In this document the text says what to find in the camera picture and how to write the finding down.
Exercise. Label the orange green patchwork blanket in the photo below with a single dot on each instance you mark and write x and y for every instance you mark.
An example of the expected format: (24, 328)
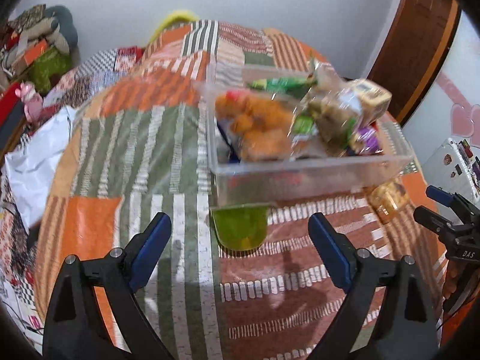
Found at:
(150, 157)

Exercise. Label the yellow curved plastic object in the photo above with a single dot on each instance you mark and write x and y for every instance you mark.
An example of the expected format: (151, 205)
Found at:
(168, 20)

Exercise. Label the floral fabric bundle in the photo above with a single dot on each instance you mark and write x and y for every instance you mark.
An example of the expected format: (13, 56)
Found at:
(28, 17)

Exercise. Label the patterned bedsheet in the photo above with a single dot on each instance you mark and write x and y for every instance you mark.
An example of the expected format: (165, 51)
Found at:
(15, 270)

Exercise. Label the purple snack packet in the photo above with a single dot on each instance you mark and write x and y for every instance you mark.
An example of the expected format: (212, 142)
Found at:
(365, 139)

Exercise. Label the pink toy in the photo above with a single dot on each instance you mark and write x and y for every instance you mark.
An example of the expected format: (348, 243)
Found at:
(32, 99)

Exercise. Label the clear plastic container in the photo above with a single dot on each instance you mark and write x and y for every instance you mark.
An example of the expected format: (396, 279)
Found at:
(300, 183)

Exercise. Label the brown snack bag green label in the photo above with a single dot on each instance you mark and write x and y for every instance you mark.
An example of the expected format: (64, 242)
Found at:
(330, 120)

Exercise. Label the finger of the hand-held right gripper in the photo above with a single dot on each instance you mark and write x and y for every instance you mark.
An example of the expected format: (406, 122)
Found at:
(431, 217)
(438, 195)

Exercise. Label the bread packet with barcode label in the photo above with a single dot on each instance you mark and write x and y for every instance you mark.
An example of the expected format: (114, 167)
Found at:
(371, 97)

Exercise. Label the white plastic bag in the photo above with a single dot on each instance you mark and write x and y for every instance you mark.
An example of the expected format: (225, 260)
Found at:
(37, 165)

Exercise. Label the golden rice cracker packet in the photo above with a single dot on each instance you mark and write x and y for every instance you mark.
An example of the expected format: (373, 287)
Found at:
(388, 200)

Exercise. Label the orange pastry packet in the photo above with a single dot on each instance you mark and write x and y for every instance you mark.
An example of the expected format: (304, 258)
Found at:
(255, 127)

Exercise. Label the checkered patchwork quilt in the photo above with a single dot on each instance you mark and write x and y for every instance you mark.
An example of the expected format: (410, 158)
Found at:
(93, 75)

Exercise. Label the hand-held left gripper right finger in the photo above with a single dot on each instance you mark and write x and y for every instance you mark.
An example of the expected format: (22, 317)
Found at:
(330, 248)

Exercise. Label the orange cardboard box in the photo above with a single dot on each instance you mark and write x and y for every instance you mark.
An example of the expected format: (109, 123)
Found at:
(35, 53)

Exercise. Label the red box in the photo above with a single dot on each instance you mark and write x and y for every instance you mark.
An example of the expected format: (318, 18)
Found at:
(9, 101)

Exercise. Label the white sticker-covered suitcase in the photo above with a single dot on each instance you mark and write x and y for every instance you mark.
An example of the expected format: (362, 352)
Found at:
(450, 165)

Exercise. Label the pink heart wall decoration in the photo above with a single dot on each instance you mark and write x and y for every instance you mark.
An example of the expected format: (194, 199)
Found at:
(461, 116)

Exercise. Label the green snack packet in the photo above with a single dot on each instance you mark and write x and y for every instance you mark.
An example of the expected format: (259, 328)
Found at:
(240, 227)
(281, 84)

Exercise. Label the blue white snack packet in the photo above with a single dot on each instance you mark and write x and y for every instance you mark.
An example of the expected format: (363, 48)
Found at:
(227, 137)

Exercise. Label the wooden door frame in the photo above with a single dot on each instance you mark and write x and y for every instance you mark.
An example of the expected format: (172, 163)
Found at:
(412, 45)

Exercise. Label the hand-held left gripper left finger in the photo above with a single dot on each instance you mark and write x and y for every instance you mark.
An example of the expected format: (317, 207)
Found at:
(150, 248)

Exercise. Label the dark box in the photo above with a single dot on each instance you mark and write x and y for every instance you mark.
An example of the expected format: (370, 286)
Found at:
(13, 127)

